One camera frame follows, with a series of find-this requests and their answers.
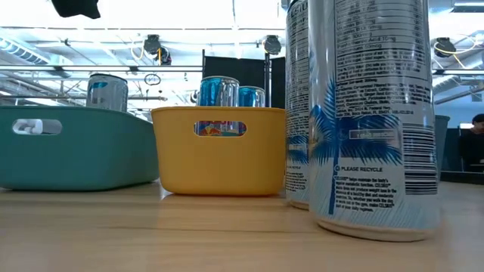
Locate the yellow plastic bin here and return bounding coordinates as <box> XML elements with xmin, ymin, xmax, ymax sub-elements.
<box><xmin>150</xmin><ymin>106</ymin><xmax>287</xmax><ymax>197</ymax></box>

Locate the black aluminium table frame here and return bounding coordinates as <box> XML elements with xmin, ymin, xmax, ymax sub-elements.
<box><xmin>440</xmin><ymin>170</ymin><xmax>484</xmax><ymax>186</ymax></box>

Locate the black hanging cable loop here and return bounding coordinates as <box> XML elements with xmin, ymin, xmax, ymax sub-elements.
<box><xmin>143</xmin><ymin>73</ymin><xmax>163</xmax><ymax>87</ymax></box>

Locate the blue silver Red Bull can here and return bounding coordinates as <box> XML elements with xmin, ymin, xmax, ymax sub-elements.
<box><xmin>237</xmin><ymin>85</ymin><xmax>266</xmax><ymax>109</ymax></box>
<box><xmin>198</xmin><ymin>76</ymin><xmax>240</xmax><ymax>138</ymax></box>

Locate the grey horizontal pipe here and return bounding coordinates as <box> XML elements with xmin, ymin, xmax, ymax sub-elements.
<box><xmin>0</xmin><ymin>95</ymin><xmax>167</xmax><ymax>102</ymax></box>

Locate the teal plastic bin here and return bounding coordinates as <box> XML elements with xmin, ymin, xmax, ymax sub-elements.
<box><xmin>0</xmin><ymin>104</ymin><xmax>160</xmax><ymax>192</ymax></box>

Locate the dark blue partition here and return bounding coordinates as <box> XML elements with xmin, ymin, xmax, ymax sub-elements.
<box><xmin>440</xmin><ymin>127</ymin><xmax>484</xmax><ymax>173</ymax></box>

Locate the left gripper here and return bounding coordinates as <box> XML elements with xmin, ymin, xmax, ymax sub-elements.
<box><xmin>51</xmin><ymin>0</ymin><xmax>101</xmax><ymax>20</ymax></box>

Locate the black folding divider screen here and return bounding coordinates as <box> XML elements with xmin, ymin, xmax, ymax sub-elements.
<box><xmin>201</xmin><ymin>48</ymin><xmax>287</xmax><ymax>110</ymax></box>

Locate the person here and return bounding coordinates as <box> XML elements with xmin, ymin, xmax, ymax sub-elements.
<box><xmin>458</xmin><ymin>113</ymin><xmax>484</xmax><ymax>173</ymax></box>

